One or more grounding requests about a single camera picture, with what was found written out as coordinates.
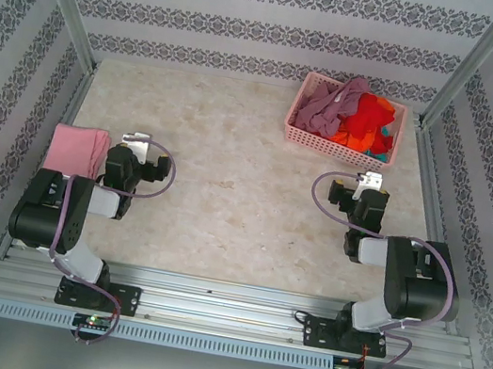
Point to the pink plastic basket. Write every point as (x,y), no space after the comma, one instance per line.
(324,148)

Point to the mauve t-shirt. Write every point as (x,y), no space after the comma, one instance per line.
(321,112)

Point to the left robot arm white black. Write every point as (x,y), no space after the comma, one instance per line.
(50,212)

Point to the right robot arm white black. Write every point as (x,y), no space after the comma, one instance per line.
(425,283)

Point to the folded pink t-shirt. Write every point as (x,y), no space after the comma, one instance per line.
(76,149)

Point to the teal t-shirt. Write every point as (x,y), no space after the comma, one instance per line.
(385,133)

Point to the pile of red clothes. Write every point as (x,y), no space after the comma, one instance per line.
(338,137)

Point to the red t-shirt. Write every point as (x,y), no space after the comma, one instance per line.
(367,120)

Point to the small circuit board green light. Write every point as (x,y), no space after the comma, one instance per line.
(93,322)

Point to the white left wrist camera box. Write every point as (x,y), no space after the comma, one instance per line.
(141,147)

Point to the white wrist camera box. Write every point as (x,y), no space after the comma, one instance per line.
(370,182)
(141,147)

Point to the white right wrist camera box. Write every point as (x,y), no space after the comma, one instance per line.
(370,182)

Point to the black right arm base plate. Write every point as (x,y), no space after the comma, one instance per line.
(316,333)

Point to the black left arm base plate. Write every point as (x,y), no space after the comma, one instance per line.
(128,300)

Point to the aluminium mounting rail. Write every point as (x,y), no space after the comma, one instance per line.
(225,305)

